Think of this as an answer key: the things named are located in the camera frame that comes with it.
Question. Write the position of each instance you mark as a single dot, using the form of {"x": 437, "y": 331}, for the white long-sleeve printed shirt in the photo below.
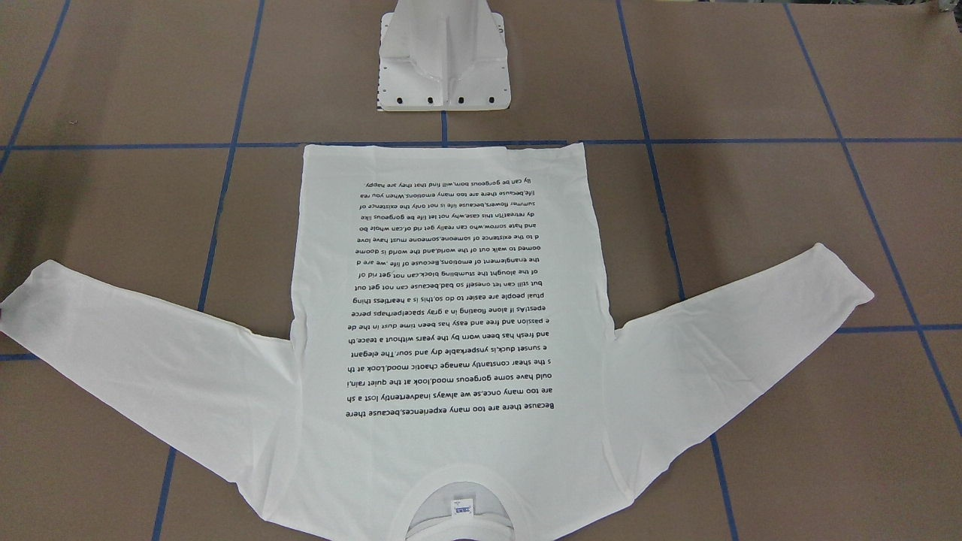
{"x": 452, "y": 370}

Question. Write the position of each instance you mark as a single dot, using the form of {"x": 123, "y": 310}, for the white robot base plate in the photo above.
{"x": 443, "y": 55}

